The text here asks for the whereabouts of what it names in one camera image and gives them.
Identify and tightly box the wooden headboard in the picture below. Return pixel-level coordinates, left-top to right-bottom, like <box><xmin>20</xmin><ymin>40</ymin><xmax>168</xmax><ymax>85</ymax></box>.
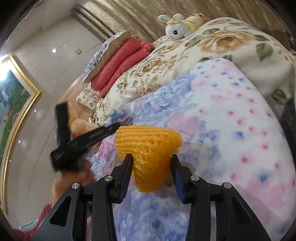
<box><xmin>58</xmin><ymin>77</ymin><xmax>91</xmax><ymax>121</ymax></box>

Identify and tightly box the folded red quilt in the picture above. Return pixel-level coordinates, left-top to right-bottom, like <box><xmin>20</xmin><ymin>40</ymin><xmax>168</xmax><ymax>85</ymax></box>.
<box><xmin>91</xmin><ymin>37</ymin><xmax>154</xmax><ymax>98</ymax></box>

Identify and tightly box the brown plush bear lying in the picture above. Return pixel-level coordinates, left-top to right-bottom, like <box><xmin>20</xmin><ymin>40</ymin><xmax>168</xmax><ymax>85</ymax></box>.
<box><xmin>183</xmin><ymin>10</ymin><xmax>210</xmax><ymax>31</ymax></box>

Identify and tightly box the tan teddy bear pink bottle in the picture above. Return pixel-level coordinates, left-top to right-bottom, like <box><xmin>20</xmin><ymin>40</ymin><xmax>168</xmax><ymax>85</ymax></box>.
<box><xmin>67</xmin><ymin>102</ymin><xmax>98</xmax><ymax>139</ymax></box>

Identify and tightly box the white plush rabbit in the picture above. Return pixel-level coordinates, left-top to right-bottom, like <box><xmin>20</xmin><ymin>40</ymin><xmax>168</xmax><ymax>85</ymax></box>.
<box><xmin>158</xmin><ymin>14</ymin><xmax>198</xmax><ymax>40</ymax></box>

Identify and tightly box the pastel floral blanket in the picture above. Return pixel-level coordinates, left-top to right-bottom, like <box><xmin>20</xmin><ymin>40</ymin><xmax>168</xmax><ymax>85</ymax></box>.
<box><xmin>87</xmin><ymin>58</ymin><xmax>295</xmax><ymax>240</ymax></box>

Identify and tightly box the gold framed landscape painting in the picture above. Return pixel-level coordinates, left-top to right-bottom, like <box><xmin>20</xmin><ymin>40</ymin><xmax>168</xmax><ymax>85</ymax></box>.
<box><xmin>1</xmin><ymin>55</ymin><xmax>41</xmax><ymax>214</ymax></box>

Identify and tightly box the beige patterned curtain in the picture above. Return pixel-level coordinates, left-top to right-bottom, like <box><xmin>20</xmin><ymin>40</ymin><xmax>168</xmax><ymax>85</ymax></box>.
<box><xmin>72</xmin><ymin>0</ymin><xmax>295</xmax><ymax>50</ymax></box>

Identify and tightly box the orange foam fruit net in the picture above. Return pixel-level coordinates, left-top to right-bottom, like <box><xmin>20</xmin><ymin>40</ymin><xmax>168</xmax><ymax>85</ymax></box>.
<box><xmin>115</xmin><ymin>125</ymin><xmax>183</xmax><ymax>193</ymax></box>

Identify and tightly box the blue dotted pillow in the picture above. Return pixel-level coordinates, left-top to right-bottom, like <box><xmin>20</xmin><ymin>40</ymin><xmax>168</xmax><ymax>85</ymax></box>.
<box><xmin>81</xmin><ymin>29</ymin><xmax>131</xmax><ymax>86</ymax></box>

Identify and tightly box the floral beige rose quilt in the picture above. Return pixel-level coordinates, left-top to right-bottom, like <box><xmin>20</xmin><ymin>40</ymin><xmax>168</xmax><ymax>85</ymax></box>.
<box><xmin>77</xmin><ymin>17</ymin><xmax>295</xmax><ymax>125</ymax></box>

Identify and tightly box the left hand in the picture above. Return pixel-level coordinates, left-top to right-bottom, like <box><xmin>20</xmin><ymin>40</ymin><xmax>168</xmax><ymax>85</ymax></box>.
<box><xmin>52</xmin><ymin>160</ymin><xmax>95</xmax><ymax>207</ymax></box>

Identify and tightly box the wall switch plate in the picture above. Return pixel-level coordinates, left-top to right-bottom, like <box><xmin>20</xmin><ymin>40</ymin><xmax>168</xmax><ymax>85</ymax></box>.
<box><xmin>75</xmin><ymin>49</ymin><xmax>82</xmax><ymax>55</ymax></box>

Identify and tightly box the white trash bin black liner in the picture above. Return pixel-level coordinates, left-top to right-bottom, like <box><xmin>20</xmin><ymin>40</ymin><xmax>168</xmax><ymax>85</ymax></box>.
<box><xmin>280</xmin><ymin>97</ymin><xmax>295</xmax><ymax>151</ymax></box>

